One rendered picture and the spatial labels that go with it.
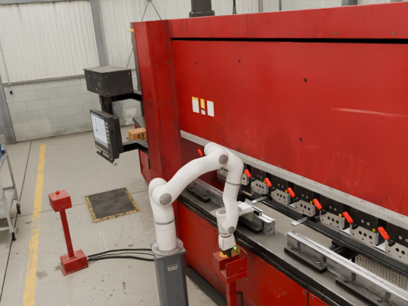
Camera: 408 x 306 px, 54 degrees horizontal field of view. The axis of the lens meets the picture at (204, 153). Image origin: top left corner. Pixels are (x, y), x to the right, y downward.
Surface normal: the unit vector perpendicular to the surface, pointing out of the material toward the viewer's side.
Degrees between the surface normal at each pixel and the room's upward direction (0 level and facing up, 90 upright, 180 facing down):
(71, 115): 90
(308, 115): 90
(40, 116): 90
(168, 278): 90
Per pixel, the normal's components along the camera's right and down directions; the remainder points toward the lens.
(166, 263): 0.33, 0.28
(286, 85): -0.84, 0.23
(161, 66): 0.54, 0.23
